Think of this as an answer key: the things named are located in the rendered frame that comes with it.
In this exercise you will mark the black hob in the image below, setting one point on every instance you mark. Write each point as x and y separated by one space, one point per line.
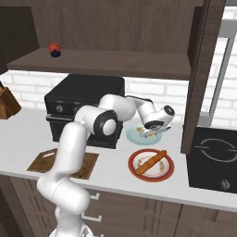
213 160

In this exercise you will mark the black toaster oven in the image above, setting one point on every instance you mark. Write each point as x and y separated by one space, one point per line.
80 89

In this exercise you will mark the light blue plate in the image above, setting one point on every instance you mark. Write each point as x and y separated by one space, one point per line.
135 137

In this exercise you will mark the grey range hood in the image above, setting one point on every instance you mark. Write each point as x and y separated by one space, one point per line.
219 80

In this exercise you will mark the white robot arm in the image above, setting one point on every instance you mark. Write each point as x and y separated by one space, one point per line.
71 145

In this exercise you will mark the red rimmed plate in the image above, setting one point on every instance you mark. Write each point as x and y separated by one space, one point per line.
154 176

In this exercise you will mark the brown baguette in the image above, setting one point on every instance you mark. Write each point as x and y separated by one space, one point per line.
150 162

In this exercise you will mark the golden croissant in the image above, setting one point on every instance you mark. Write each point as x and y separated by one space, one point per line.
144 132

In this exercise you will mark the red jam jar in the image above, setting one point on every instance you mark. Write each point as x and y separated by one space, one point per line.
55 50

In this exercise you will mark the dark wood drawer front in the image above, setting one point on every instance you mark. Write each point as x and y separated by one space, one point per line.
123 225
123 200

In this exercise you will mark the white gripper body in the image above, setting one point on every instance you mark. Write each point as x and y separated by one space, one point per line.
161 127

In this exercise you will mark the dark wood wall cabinet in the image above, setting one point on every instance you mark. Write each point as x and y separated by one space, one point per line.
117 34

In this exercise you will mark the brown wooden knife block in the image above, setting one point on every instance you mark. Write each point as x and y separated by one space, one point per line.
7 105

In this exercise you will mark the dark wood base cabinet door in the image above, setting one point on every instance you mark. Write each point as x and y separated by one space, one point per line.
197 222

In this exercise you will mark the brown wooden cutting board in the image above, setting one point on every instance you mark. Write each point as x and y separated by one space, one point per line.
88 165

